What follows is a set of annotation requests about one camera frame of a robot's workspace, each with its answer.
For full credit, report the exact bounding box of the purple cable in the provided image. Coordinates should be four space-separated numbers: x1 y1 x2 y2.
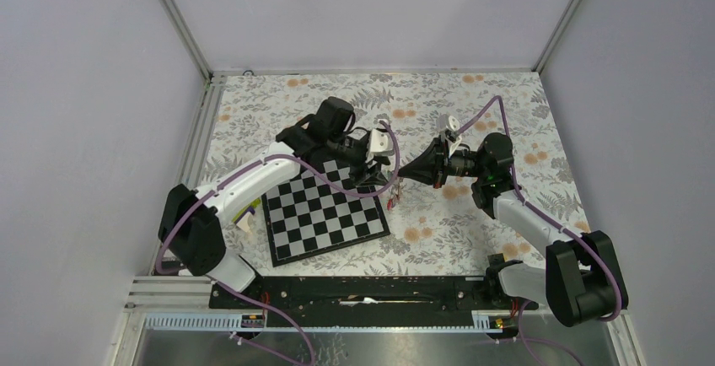
452 94 625 366
154 121 401 366

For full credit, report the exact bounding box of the keyring chain with red tag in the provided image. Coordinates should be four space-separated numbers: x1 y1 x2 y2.
386 181 405 210

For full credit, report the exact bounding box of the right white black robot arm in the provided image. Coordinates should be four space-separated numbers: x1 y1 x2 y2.
398 132 628 326

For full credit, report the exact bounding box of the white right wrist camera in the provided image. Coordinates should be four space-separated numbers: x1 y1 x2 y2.
437 114 462 157

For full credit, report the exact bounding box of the floral patterned table mat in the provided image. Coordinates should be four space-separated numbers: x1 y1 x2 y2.
201 72 590 276

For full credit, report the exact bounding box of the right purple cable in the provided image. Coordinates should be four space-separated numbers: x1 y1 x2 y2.
452 94 625 366

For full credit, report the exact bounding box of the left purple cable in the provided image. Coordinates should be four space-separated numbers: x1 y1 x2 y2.
154 121 401 366

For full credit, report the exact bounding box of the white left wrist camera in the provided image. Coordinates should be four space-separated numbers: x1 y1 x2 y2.
366 128 395 161

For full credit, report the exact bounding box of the black white chessboard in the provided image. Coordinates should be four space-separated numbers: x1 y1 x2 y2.
261 169 390 266

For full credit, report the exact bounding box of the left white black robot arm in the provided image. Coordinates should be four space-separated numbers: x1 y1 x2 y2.
154 97 400 308

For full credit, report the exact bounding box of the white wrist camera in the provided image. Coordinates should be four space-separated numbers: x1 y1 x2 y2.
366 128 395 161
437 114 462 157

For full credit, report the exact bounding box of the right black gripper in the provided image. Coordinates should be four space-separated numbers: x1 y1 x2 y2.
398 134 488 190

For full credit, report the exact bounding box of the grey slotted cable duct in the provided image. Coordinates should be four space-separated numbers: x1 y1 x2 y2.
145 312 502 334

